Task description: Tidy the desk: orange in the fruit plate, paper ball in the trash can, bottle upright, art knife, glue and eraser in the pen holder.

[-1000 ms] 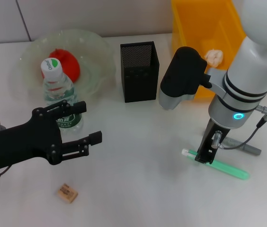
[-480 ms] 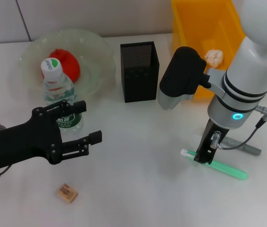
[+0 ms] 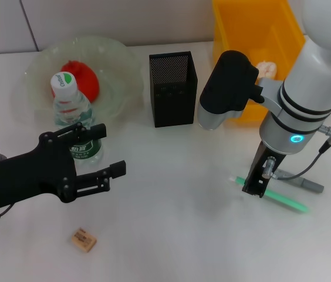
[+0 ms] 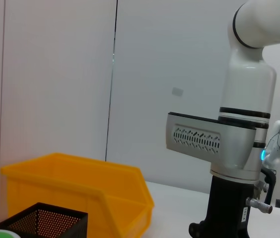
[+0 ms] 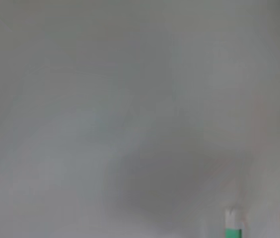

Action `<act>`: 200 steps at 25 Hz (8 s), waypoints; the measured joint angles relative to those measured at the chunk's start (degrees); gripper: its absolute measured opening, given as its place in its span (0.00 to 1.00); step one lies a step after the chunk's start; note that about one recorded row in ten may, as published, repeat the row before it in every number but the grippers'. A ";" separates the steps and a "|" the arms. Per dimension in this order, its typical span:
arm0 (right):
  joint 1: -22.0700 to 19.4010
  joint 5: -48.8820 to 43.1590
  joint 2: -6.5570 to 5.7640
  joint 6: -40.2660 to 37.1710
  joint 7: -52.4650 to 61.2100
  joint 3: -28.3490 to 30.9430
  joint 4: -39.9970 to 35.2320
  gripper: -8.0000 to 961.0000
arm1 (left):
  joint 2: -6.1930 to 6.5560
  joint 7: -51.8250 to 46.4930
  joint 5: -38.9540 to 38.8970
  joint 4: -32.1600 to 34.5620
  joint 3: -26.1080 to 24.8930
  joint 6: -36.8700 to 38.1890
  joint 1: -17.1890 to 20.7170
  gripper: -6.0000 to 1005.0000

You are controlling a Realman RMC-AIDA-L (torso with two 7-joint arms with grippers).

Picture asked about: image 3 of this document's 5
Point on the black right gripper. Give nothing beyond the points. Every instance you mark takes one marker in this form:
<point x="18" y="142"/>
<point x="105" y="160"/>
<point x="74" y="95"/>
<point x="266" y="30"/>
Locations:
<point x="262" y="161"/>

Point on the pale green glass fruit plate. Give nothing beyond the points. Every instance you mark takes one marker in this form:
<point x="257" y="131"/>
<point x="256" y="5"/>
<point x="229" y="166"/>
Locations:
<point x="118" y="73"/>

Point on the grey marker pen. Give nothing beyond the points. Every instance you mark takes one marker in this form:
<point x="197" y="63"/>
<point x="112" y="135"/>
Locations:
<point x="312" y="185"/>

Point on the right wrist silver connector plug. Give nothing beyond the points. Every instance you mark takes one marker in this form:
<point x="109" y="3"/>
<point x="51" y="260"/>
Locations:
<point x="269" y="167"/>

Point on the black mesh pen holder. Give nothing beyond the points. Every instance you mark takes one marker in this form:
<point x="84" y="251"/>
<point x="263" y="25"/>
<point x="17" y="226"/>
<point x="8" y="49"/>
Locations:
<point x="174" y="105"/>

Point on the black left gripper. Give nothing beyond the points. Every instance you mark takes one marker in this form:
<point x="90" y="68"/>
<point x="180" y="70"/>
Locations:
<point x="27" y="179"/>

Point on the red-orange fruit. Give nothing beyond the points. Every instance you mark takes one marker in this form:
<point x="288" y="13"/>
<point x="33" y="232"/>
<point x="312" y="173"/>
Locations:
<point x="89" y="85"/>

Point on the white paper ball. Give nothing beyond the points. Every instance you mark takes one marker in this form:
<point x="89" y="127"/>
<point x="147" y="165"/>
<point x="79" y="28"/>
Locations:
<point x="266" y="69"/>

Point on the clear bottle with green label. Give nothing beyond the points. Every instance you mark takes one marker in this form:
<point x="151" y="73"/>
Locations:
<point x="64" y="88"/>

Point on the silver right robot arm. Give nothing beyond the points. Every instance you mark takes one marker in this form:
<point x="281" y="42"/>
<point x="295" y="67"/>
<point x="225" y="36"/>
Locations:
<point x="309" y="88"/>

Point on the mint green pen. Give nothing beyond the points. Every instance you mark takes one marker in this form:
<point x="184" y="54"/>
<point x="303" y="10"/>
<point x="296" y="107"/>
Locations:
<point x="288" y="203"/>

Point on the yellow plastic bin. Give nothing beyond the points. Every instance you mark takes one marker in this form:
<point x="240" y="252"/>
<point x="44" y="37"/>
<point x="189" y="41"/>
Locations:
<point x="236" y="29"/>

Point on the tan rectangular eraser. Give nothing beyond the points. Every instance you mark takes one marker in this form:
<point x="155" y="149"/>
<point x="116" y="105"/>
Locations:
<point x="81" y="240"/>

